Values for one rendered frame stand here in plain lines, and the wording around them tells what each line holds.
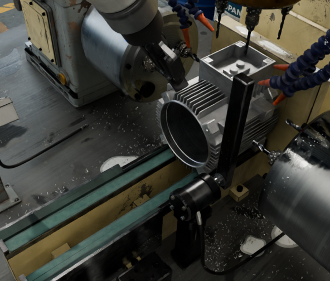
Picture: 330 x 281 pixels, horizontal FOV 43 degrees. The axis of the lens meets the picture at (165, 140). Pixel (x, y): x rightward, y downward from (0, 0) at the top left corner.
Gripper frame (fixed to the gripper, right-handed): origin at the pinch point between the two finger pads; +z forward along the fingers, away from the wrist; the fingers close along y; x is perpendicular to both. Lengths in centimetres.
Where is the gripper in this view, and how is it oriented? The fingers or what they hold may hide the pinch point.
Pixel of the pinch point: (176, 79)
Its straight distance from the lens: 86.3
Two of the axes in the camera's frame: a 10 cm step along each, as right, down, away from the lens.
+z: 3.6, 4.0, 8.4
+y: -6.3, -5.6, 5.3
